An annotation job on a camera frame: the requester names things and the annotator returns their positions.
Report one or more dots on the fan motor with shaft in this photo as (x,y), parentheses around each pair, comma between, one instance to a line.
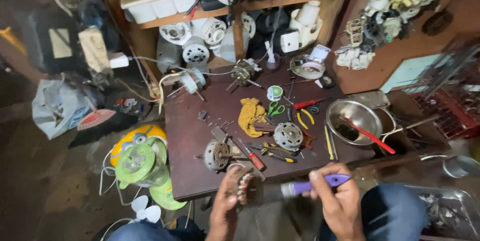
(215,155)

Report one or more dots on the pink fan cover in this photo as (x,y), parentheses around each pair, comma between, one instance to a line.
(95,119)

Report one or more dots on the black appliance housing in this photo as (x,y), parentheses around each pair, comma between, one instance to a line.
(41,42)

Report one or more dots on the small white motor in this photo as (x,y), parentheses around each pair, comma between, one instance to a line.
(191,81)

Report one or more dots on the small grey metal block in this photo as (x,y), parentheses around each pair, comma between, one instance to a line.
(202,115)

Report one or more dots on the black cloth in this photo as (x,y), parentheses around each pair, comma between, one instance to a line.
(108,126)

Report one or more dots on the yellow round toy fan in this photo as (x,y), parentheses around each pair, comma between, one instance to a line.
(129,139)

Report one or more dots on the wooden board with hung parts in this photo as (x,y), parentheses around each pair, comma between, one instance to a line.
(405,34)

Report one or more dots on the wooden shelf with appliance parts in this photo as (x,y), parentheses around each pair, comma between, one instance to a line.
(210,19)

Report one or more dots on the person's right hand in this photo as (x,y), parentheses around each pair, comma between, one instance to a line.
(343,207)

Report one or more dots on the metal tray with parts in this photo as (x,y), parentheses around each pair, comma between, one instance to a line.
(446,211)

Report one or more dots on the white plastic cup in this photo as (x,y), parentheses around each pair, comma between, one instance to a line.
(318,52)

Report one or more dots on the dish with tape roll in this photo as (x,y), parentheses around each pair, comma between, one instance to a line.
(309,70)

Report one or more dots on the long red plastic stick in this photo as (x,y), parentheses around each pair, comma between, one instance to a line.
(375,139)

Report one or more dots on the beige power strip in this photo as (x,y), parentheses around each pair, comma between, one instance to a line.
(93,49)

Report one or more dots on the white fan blade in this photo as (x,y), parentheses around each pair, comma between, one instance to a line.
(146,211)

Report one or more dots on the green blender base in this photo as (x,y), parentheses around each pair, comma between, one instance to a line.
(167,196)

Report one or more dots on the yellow cloth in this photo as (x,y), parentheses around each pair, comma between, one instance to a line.
(249,115)

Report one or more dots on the grey stone slab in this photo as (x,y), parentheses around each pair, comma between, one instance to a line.
(371,99)

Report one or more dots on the steel pot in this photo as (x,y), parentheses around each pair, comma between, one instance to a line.
(463,166)

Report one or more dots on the person's blue jeans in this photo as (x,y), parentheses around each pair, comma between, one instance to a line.
(393,211)

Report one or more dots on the white plastic bag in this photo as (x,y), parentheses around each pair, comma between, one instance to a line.
(54,106)

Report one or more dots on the small metal spring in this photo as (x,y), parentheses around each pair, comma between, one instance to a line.
(289,115)

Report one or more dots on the white glue bottle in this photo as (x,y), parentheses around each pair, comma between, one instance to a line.
(270,55)

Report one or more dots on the yellow black pliers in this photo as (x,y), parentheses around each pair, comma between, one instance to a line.
(281,157)

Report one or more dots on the round silver fan motor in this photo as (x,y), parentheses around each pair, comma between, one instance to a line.
(288,136)

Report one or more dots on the person's left hand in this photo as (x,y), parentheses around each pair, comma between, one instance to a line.
(223,207)

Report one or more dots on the steel bowl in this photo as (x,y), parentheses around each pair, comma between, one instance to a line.
(356,115)

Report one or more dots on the green blender jug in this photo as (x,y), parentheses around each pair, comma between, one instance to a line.
(140,166)

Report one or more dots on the brown wooden work table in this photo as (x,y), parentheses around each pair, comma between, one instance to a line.
(221,109)

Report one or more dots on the scattered small screws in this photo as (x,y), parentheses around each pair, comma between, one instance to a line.
(221,123)

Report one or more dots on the white plug adapter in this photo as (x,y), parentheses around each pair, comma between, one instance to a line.
(119,60)

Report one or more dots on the copper wound motor stator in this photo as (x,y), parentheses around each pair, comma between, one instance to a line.
(249,188)

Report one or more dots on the small black round part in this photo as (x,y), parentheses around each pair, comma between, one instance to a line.
(328,81)

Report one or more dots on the thin yellow stick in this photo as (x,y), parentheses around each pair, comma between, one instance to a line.
(329,143)

